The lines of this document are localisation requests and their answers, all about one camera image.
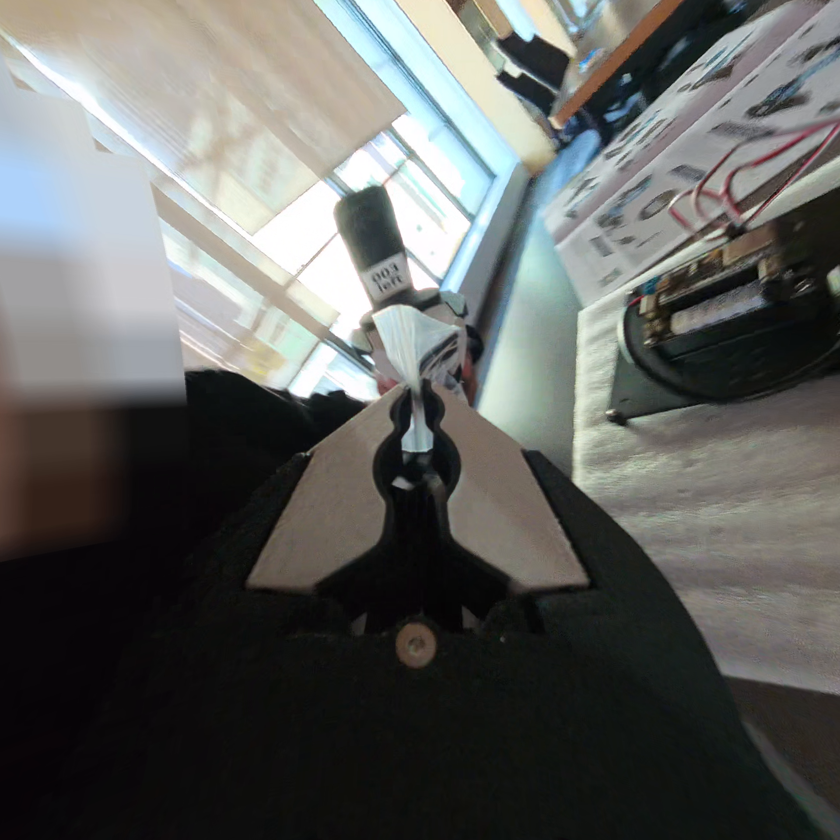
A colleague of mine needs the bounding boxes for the person's black shirt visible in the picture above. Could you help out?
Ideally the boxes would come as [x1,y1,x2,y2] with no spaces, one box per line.
[0,369,375,840]

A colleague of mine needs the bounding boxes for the instruction manual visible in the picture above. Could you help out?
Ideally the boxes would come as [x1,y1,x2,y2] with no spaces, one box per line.
[543,0,840,309]

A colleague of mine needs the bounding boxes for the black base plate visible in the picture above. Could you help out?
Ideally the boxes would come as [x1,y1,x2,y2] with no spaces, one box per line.
[607,217,840,427]

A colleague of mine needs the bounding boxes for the wooden edged desk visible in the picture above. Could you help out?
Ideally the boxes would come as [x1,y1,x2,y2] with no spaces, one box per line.
[550,0,700,129]

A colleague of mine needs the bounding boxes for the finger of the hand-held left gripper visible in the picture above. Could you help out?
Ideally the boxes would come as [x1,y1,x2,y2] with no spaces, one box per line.
[420,327,468,395]

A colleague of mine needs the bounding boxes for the window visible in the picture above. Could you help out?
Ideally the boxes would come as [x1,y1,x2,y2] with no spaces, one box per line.
[151,112,500,401]

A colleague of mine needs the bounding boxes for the white foam sheet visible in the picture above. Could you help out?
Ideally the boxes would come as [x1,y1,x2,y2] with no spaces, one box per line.
[571,289,840,697]

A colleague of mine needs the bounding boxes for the red white servo cable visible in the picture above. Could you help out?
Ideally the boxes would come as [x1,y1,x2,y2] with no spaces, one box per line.
[669,120,840,240]

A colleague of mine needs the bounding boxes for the circuit board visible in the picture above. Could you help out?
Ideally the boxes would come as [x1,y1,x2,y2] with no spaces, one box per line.
[630,223,840,368]

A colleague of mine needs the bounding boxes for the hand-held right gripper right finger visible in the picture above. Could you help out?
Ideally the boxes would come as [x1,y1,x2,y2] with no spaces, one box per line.
[423,379,590,595]

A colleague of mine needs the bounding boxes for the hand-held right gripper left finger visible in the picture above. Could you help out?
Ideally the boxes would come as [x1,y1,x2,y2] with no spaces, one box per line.
[246,385,417,592]

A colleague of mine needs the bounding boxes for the clear zip bag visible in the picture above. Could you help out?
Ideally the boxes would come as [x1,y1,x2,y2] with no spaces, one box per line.
[371,303,470,460]

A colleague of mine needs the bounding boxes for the black office chair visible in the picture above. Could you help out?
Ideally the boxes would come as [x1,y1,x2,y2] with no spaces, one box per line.
[495,29,572,112]

